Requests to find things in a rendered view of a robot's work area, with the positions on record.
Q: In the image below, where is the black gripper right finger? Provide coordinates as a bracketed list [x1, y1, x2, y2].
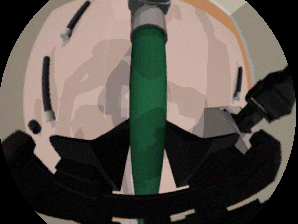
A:
[165, 121, 239, 188]

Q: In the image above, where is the green cylinder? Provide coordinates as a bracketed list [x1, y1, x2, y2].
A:
[129, 26, 168, 196]

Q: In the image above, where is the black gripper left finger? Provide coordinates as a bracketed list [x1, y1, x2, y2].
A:
[49, 119, 130, 192]

